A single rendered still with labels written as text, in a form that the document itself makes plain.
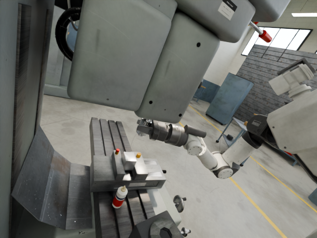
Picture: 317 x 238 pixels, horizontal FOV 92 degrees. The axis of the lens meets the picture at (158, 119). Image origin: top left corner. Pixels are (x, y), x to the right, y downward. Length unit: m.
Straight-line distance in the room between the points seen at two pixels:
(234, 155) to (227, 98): 5.78
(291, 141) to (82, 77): 0.66
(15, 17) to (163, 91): 0.34
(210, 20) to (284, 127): 0.44
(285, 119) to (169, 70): 0.43
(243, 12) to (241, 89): 5.99
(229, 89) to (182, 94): 6.12
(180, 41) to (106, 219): 0.65
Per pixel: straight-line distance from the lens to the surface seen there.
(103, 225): 0.70
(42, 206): 0.69
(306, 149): 0.67
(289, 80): 0.73
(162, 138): 0.62
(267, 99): 8.66
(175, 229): 0.53
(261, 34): 0.65
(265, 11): 0.61
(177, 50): 0.46
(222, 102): 6.64
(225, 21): 0.51
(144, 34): 0.40
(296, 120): 0.66
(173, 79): 0.48
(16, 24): 0.36
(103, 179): 0.71
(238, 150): 0.86
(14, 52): 0.36
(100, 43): 0.38
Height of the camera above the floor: 1.52
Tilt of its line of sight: 22 degrees down
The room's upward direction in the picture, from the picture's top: 25 degrees clockwise
